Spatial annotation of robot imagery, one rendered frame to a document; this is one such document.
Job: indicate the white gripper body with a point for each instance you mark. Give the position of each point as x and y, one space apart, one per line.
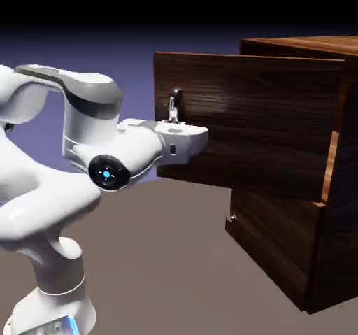
190 140

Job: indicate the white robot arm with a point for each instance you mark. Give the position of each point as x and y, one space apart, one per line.
84 122

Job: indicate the dark wood cabinet door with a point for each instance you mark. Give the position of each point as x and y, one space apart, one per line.
265 102
277 240

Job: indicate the dark wood cabinet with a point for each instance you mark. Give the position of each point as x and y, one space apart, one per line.
341 228

